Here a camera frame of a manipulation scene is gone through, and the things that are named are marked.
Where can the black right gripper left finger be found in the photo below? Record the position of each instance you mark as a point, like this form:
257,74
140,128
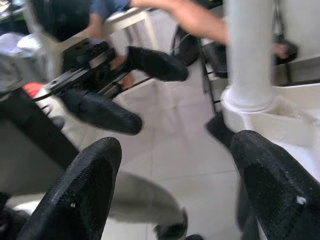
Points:
75,200

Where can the bare human foot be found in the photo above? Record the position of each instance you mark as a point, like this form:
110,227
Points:
280,50

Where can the white furniture frame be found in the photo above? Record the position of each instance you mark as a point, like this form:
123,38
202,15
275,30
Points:
132,22

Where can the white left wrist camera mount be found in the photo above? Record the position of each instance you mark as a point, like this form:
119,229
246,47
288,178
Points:
50,57

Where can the bare human lower leg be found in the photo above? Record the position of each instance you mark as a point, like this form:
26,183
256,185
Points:
195,17

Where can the white plastic table leg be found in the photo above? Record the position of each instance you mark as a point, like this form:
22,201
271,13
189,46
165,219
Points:
250,50

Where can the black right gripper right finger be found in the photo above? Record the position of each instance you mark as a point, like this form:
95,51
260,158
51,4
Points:
280,190

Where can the white plastic children table top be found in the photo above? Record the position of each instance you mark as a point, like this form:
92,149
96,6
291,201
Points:
287,120

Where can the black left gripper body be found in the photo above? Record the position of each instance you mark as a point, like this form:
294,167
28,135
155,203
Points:
87,65

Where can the black folding chair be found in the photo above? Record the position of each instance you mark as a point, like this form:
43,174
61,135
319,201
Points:
217,62

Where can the person in blue shirt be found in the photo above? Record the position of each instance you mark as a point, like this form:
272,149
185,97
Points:
107,6

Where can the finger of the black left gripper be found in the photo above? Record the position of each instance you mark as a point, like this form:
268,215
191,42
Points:
107,115
160,65

